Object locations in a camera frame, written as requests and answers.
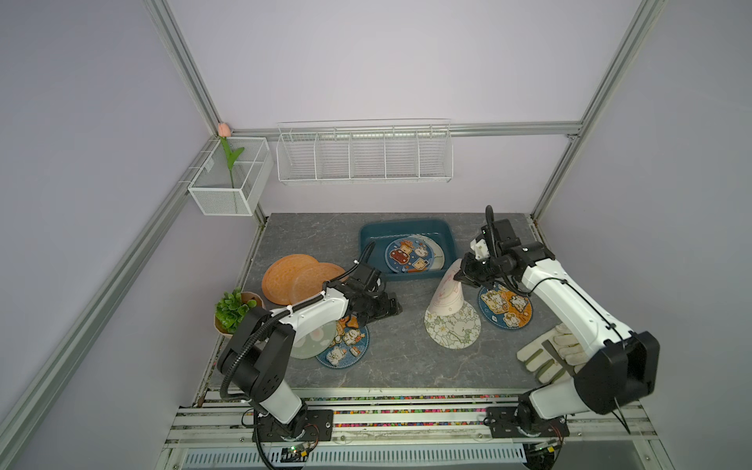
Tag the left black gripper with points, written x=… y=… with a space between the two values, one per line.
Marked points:
x=384 y=310

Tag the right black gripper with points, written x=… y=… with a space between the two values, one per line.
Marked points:
x=465 y=273

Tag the blue orange cats coaster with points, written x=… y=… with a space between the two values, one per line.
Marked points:
x=505 y=309

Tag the teal plastic storage box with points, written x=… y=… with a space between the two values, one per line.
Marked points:
x=380 y=234

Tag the blue orange animals coaster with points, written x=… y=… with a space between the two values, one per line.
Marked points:
x=348 y=347

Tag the blue toast characters coaster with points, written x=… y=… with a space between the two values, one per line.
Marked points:
x=408 y=255

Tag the cream alpaca coaster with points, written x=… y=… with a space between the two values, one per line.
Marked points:
x=438 y=253

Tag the pink white bunny coaster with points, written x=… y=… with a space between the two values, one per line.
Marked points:
x=449 y=298

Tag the pale green bunny coaster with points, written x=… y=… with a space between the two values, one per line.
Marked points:
x=314 y=343

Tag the white green floral coaster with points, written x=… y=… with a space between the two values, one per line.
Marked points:
x=457 y=331

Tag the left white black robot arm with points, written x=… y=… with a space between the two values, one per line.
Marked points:
x=254 y=363

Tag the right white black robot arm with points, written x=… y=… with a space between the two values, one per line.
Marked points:
x=621 y=365

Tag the front orange cork coaster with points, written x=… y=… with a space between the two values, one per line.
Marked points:
x=310 y=280

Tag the orange cork coaster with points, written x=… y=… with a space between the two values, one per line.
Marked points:
x=278 y=279
x=310 y=280

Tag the back orange cork coaster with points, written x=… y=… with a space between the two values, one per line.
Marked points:
x=278 y=279

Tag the white green work glove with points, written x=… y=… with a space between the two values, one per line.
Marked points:
x=554 y=356

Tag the small potted green plant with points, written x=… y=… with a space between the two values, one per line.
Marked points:
x=232 y=309

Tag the artificial pink tulip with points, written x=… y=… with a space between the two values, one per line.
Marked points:
x=224 y=132

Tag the white wire wall rack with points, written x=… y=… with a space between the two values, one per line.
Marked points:
x=365 y=151

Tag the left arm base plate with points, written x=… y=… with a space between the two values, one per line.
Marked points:
x=309 y=425

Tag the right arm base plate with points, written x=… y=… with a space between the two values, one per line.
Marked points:
x=521 y=421

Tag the white mesh wall basket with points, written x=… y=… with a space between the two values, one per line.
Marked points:
x=210 y=187

